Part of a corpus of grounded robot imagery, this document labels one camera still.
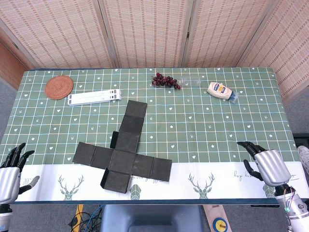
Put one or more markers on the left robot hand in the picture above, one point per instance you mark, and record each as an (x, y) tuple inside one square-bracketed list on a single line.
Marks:
[(9, 176)]

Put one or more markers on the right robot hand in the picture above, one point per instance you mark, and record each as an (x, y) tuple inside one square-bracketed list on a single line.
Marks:
[(271, 166)]

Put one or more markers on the black cardboard box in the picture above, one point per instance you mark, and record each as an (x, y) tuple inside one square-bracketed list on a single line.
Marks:
[(122, 162)]

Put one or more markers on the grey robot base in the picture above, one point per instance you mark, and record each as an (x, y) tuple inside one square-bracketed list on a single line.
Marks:
[(149, 220)]

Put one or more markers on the grey sneaker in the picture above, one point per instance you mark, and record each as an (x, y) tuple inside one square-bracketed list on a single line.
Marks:
[(304, 157)]

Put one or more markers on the wooden board with yellow disc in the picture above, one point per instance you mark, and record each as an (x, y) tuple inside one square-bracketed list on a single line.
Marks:
[(216, 217)]

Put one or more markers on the green grid tablecloth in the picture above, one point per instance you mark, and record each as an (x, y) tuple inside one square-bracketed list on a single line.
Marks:
[(205, 128)]

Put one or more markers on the mayonnaise squeeze bottle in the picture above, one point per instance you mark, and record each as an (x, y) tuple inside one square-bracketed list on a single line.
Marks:
[(218, 90)]

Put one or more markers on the round woven brown coaster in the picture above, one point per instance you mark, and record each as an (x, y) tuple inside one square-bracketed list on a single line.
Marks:
[(59, 87)]

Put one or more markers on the brown wooden door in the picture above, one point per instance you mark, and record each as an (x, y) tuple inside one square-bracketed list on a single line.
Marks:
[(9, 65)]

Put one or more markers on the white folding stand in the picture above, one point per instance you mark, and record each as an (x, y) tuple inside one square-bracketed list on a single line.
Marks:
[(94, 97)]

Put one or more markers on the clear plastic cup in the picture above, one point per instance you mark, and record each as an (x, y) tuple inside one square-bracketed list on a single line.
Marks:
[(190, 81)]

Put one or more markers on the bunch of red grapes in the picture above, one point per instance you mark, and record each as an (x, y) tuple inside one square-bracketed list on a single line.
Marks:
[(164, 81)]

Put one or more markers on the bamboo folding screen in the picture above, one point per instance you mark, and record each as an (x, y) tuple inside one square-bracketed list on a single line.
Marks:
[(147, 31)]

